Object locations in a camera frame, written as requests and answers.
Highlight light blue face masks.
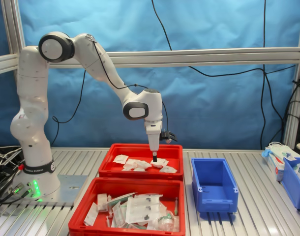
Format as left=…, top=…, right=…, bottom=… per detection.
left=268, top=142, right=297, bottom=160

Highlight blue fabric backdrop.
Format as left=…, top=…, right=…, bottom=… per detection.
left=0, top=0, right=300, bottom=149

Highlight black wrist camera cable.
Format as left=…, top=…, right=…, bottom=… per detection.
left=49, top=36, right=169, bottom=146

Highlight black vertical cable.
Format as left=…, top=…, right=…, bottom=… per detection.
left=260, top=0, right=268, bottom=148

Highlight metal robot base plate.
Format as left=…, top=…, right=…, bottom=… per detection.
left=0, top=174, right=89, bottom=207

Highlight long printed paper packet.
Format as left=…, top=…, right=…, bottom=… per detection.
left=111, top=201, right=128, bottom=228

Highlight small clear syringe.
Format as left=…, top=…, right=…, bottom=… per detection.
left=105, top=212, right=115, bottom=227

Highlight tangled robot base cables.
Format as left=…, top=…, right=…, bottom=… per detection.
left=0, top=145, right=27, bottom=206

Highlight aluminium profile frame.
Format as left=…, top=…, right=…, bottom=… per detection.
left=0, top=0, right=300, bottom=150

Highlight blue plastic storage bin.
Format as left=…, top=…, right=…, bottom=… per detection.
left=191, top=158, right=239, bottom=214
left=280, top=157, right=300, bottom=210

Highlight red crate with bandage packets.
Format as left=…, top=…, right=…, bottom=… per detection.
left=98, top=143, right=184, bottom=182

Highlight clear bag with green roll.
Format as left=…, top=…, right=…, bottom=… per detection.
left=147, top=208, right=180, bottom=232

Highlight paper packet with syringe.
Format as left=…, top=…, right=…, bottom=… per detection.
left=97, top=193, right=109, bottom=212

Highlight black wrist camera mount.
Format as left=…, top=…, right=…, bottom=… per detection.
left=159, top=129, right=178, bottom=145

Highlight red crate with syringe packets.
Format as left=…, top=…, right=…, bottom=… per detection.
left=68, top=177, right=186, bottom=236

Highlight white printed flat packet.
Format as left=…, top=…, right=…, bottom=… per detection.
left=83, top=202, right=99, bottom=226

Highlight green striped sterile packet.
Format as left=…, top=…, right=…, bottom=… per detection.
left=106, top=192, right=139, bottom=207

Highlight black hanging cable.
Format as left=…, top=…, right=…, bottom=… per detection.
left=151, top=0, right=297, bottom=77

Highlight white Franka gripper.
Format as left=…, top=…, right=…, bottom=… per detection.
left=144, top=119, right=163, bottom=163

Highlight blister strip of four needles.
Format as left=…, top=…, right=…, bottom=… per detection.
left=126, top=193, right=164, bottom=225

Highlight glove box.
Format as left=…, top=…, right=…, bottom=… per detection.
left=265, top=147, right=288, bottom=182

